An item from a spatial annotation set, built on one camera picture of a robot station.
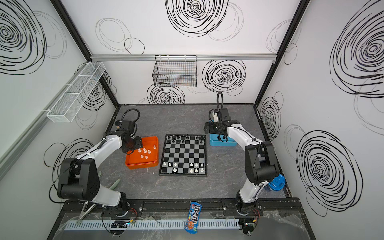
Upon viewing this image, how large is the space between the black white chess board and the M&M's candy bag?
155 mm

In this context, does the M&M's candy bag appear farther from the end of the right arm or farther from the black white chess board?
the end of the right arm

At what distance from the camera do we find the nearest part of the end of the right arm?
676 millimetres

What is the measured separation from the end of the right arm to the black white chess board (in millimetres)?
164

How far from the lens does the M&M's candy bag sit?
0.69 meters

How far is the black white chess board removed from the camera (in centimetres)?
86

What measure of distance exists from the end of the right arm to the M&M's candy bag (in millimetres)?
386

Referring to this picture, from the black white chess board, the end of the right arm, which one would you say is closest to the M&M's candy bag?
the black white chess board
